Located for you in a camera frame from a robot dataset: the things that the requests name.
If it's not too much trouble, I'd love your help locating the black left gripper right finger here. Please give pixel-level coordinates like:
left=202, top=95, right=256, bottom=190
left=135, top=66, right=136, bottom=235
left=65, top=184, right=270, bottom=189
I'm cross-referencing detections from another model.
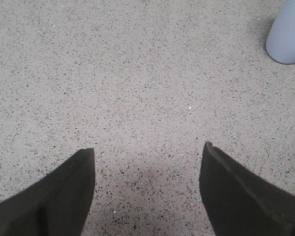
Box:
left=199, top=142, right=295, bottom=236

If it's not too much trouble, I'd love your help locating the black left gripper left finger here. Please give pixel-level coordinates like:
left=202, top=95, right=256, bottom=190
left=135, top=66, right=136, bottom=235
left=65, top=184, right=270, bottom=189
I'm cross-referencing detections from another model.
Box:
left=0, top=148, right=95, bottom=236

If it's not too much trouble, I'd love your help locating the blue plastic cup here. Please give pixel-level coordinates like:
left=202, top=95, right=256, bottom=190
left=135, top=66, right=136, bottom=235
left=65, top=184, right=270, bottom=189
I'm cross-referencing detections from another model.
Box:
left=265, top=0, right=295, bottom=64

